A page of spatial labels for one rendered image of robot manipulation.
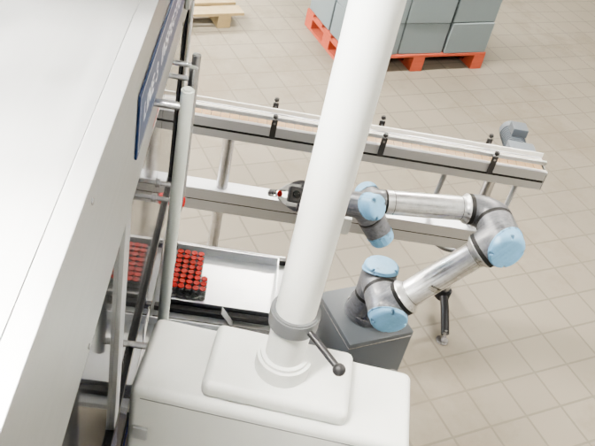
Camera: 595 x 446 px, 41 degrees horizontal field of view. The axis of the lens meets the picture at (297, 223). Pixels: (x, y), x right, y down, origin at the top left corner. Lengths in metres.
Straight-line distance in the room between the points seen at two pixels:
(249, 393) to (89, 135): 0.59
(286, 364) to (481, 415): 2.35
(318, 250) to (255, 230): 2.97
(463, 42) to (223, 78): 1.88
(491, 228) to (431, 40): 3.74
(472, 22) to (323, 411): 4.97
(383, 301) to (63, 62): 1.55
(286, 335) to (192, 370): 0.22
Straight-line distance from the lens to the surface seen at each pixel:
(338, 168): 1.10
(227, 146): 3.35
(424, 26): 5.91
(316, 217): 1.15
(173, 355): 1.47
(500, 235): 2.36
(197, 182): 3.51
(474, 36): 6.21
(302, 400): 1.40
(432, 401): 3.62
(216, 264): 2.63
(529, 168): 3.49
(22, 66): 1.14
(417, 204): 2.39
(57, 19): 1.26
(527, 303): 4.29
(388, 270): 2.55
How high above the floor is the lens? 2.67
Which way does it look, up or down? 39 degrees down
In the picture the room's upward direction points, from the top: 13 degrees clockwise
